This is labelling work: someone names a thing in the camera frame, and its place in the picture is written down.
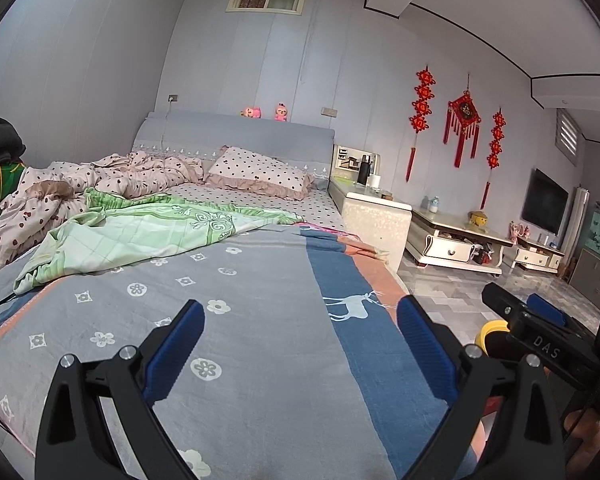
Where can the cream nightstand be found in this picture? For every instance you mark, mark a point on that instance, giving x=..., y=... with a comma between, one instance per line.
x=375, y=230

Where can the wall switch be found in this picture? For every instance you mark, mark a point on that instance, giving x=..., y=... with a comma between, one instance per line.
x=329, y=111

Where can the small clear bottle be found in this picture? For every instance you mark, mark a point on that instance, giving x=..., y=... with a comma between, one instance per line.
x=434, y=205

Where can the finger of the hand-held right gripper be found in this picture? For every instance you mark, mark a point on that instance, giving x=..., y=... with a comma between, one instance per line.
x=502, y=302
x=550, y=310

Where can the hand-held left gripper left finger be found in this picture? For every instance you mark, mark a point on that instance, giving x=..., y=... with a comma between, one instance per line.
x=175, y=345

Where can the yellow toy figure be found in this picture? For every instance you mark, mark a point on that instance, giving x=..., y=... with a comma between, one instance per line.
x=478, y=220

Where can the dotted pink pillow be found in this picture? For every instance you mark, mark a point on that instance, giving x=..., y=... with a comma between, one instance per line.
x=260, y=172

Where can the pink figurine ornament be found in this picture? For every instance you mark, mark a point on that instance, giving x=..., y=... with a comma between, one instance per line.
x=519, y=232

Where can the light green quilt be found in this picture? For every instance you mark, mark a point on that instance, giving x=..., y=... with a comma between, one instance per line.
x=145, y=230

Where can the white standing air conditioner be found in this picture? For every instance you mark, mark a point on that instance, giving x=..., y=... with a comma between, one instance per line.
x=576, y=230

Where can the cream desktop organizer shelf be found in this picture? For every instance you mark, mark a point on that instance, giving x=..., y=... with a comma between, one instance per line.
x=345, y=160

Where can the black thermos bottle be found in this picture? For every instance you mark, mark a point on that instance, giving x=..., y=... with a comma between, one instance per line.
x=363, y=172

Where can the long red knot hanging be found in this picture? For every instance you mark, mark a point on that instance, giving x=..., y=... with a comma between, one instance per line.
x=422, y=105
x=496, y=145

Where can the grey blue orange blanket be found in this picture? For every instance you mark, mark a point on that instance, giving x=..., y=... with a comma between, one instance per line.
x=260, y=360

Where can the grey bed headboard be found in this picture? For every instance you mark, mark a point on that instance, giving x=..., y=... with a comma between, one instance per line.
x=240, y=135

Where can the cream television stand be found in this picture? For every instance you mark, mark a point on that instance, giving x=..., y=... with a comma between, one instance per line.
x=535, y=259

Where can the grey low cabinet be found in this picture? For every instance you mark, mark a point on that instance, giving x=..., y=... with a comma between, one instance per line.
x=590, y=280

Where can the pink plush toy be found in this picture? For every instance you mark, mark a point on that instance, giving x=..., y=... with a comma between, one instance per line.
x=251, y=111
x=280, y=111

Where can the wall television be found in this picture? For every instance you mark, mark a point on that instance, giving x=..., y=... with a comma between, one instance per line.
x=545, y=205

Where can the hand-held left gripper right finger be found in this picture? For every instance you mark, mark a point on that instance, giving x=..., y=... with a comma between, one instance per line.
x=425, y=345

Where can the yellow round trash bin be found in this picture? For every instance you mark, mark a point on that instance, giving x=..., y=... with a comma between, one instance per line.
x=490, y=330

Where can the person's right hand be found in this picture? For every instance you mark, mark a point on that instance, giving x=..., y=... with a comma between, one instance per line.
x=585, y=427

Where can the dotted pink duvet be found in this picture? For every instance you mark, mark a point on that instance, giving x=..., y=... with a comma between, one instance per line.
x=130, y=170

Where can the red black items under table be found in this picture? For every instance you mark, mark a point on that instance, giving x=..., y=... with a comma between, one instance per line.
x=482, y=255

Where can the white tissue roll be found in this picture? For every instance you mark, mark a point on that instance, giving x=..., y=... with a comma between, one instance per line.
x=375, y=181

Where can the louvred wall window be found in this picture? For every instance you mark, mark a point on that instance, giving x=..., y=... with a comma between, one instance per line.
x=570, y=137

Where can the cream coffee table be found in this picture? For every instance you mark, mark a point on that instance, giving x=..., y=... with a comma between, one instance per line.
x=450, y=222

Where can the red diamond tassel hanging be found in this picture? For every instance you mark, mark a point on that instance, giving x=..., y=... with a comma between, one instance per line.
x=464, y=110

